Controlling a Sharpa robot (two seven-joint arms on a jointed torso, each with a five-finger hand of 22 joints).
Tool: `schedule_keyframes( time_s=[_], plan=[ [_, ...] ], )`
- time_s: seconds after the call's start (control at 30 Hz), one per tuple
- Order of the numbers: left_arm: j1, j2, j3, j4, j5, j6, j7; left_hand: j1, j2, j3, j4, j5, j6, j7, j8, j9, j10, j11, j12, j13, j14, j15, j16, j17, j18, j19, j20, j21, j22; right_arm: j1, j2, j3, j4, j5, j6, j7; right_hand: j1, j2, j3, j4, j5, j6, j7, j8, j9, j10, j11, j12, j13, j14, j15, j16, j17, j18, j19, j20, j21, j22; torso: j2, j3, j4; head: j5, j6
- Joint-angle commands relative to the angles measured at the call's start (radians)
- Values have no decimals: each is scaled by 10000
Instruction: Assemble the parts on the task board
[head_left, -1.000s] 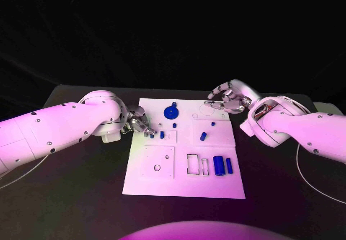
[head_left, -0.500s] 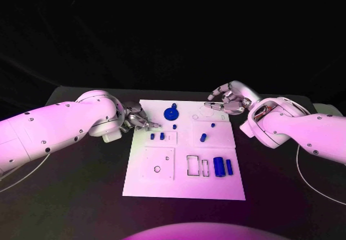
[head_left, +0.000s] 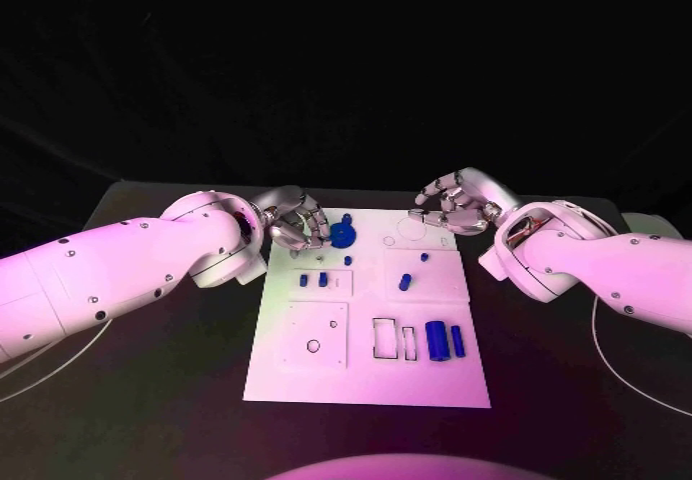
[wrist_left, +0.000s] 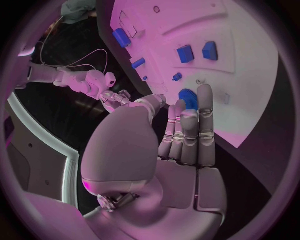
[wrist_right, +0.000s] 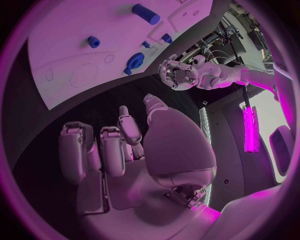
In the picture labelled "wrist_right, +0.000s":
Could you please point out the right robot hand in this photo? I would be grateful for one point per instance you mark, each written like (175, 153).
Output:
(168, 153)

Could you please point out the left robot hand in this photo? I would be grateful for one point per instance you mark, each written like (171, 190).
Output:
(178, 75)

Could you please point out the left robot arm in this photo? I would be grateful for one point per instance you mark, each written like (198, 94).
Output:
(234, 75)

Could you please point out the white task board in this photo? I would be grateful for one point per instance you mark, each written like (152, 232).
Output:
(98, 46)

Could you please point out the blue plug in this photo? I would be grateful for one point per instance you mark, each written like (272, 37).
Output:
(167, 38)

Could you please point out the small blue peg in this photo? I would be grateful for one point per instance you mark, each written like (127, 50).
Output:
(146, 44)

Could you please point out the blue gear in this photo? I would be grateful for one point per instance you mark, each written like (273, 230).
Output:
(135, 60)

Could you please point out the blue long cylinder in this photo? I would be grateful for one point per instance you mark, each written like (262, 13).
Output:
(145, 14)

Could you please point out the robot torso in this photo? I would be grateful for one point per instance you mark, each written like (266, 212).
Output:
(246, 150)

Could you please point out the glowing light bar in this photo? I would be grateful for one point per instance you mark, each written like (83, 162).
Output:
(251, 129)

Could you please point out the blue short cylinder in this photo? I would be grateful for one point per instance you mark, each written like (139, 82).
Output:
(93, 41)

